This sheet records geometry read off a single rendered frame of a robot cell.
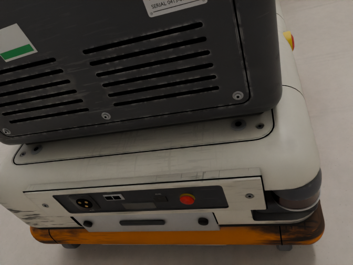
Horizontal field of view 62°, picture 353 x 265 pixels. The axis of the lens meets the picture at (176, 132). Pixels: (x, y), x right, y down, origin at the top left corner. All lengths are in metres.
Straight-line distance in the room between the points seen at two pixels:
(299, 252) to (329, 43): 0.75
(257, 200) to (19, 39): 0.40
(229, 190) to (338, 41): 0.85
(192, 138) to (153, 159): 0.07
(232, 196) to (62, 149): 0.33
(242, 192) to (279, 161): 0.07
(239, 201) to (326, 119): 0.48
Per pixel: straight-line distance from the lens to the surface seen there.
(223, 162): 0.43
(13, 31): 0.46
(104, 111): 0.48
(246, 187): 0.43
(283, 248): 0.61
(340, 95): 0.95
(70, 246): 0.78
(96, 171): 0.51
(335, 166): 0.77
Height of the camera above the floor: 0.60
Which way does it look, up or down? 41 degrees down
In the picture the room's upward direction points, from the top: 23 degrees counter-clockwise
